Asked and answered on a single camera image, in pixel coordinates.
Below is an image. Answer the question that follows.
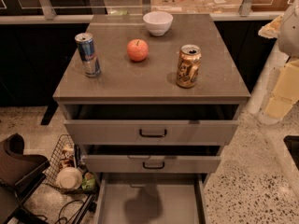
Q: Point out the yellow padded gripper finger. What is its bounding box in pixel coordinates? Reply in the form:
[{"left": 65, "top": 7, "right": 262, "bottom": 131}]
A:
[{"left": 263, "top": 60, "right": 299, "bottom": 119}]

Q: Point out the grey bottom drawer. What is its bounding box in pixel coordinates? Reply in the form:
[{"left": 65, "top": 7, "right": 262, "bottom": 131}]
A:
[{"left": 94, "top": 174, "right": 209, "bottom": 224}]

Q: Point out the grey drawer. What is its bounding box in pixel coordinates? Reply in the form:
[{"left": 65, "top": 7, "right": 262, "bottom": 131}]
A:
[
  {"left": 83, "top": 146, "right": 221, "bottom": 174},
  {"left": 94, "top": 174, "right": 209, "bottom": 224},
  {"left": 65, "top": 105, "right": 237, "bottom": 146}
]

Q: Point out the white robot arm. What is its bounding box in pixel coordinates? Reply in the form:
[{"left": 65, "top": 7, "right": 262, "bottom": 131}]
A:
[{"left": 263, "top": 0, "right": 299, "bottom": 119}]

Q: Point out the grey drawer cabinet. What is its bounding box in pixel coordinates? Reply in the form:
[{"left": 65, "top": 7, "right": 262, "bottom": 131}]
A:
[{"left": 51, "top": 13, "right": 251, "bottom": 185}]

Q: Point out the grey top drawer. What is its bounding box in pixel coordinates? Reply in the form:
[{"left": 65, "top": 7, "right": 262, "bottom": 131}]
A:
[{"left": 65, "top": 105, "right": 237, "bottom": 146}]

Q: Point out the grey middle drawer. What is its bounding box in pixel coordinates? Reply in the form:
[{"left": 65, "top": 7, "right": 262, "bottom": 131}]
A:
[{"left": 83, "top": 146, "right": 221, "bottom": 174}]

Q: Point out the black object at right edge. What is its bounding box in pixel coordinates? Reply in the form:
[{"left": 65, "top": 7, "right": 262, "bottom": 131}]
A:
[{"left": 283, "top": 135, "right": 299, "bottom": 169}]

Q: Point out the gold soda can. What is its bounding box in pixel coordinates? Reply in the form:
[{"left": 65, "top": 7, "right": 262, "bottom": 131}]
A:
[{"left": 177, "top": 44, "right": 202, "bottom": 89}]

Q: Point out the white ceramic bowl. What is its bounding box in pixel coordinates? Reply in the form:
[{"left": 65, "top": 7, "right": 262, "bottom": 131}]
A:
[{"left": 143, "top": 11, "right": 173, "bottom": 36}]

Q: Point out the red apple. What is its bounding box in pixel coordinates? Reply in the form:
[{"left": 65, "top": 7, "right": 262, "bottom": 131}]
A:
[{"left": 126, "top": 39, "right": 149, "bottom": 62}]

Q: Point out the blue silver energy drink can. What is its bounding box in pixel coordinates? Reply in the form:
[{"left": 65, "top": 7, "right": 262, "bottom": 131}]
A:
[{"left": 75, "top": 33, "right": 100, "bottom": 77}]

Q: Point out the green snack packet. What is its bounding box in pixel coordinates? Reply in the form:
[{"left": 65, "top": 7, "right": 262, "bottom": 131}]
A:
[{"left": 81, "top": 172, "right": 96, "bottom": 190}]

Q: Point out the brown snack bag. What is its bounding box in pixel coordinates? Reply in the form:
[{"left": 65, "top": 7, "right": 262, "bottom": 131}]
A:
[{"left": 59, "top": 145, "right": 75, "bottom": 169}]

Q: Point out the white bowl in basket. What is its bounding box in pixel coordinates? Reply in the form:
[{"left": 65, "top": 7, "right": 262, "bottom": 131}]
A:
[{"left": 56, "top": 167, "right": 82, "bottom": 189}]

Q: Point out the black wire basket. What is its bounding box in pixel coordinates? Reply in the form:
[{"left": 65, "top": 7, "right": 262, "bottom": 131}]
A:
[{"left": 45, "top": 134, "right": 97, "bottom": 194}]

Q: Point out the black cable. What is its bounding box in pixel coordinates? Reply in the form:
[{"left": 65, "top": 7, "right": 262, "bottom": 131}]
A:
[{"left": 54, "top": 199, "right": 97, "bottom": 224}]

